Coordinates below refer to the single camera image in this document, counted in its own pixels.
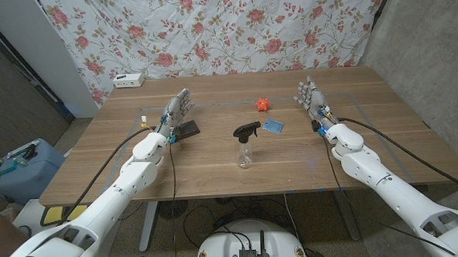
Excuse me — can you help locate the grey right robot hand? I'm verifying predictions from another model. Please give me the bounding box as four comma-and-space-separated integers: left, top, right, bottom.
292, 74, 338, 130

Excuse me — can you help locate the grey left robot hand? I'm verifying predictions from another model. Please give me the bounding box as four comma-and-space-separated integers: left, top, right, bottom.
154, 87, 197, 139

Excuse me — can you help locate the clear spray bottle black cap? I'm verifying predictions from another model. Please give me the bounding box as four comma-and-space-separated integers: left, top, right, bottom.
232, 121, 264, 170

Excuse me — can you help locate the black card holder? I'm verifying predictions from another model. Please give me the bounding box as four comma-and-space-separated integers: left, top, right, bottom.
173, 119, 201, 142

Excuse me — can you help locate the orange spiky stress ball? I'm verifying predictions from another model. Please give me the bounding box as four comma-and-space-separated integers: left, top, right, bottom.
255, 97, 272, 113

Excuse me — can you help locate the grey tape outline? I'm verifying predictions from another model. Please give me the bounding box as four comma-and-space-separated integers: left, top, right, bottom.
96, 91, 416, 197

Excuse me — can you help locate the white power strip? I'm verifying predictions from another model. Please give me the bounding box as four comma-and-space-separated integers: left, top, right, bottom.
112, 72, 146, 89

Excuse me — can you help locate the floral backdrop cloth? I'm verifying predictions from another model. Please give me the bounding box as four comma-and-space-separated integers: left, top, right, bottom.
37, 0, 393, 109

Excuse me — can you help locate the black round fan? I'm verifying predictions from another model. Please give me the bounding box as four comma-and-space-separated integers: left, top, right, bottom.
156, 198, 190, 221

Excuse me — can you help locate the black backdrop stand pole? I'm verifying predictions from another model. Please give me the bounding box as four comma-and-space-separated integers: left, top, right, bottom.
369, 0, 399, 31

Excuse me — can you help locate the white table leg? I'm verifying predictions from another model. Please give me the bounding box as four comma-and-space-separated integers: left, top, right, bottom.
136, 200, 161, 253

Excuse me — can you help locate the grey table leg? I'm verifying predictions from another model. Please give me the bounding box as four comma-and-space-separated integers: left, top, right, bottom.
332, 188, 362, 243

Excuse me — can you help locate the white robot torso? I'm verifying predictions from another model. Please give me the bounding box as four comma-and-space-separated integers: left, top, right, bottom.
193, 217, 308, 257

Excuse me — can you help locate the black clip tool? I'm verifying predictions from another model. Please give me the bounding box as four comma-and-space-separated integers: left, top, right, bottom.
22, 143, 38, 161

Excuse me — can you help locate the white flat tool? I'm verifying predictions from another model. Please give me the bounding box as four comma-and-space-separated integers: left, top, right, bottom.
5, 139, 41, 159

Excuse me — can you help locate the yellow black floor mat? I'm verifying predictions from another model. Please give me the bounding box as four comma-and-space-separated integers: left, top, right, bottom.
39, 204, 90, 228

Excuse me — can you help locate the blue storage case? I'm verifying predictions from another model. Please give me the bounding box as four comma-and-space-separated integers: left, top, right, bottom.
0, 136, 68, 207

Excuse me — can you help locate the teal hand tool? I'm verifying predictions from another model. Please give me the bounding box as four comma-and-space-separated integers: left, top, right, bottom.
0, 158, 29, 176

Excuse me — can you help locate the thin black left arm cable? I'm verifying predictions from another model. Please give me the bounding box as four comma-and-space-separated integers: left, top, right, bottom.
167, 142, 181, 257

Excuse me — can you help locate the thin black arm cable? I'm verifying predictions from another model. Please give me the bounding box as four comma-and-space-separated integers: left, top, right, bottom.
167, 142, 181, 257
322, 129, 458, 257

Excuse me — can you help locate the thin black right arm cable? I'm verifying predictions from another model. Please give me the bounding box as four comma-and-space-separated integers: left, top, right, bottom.
322, 129, 458, 257

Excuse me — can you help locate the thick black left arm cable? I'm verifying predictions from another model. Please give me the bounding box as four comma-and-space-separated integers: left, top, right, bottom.
56, 125, 156, 226

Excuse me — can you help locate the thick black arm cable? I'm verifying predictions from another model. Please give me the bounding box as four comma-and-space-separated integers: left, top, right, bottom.
336, 111, 458, 203
56, 125, 156, 226

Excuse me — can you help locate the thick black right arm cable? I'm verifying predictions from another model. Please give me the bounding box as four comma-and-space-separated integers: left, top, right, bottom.
336, 111, 458, 203

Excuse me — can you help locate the white wall panel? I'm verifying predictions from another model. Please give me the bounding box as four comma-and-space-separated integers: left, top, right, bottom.
0, 0, 100, 122

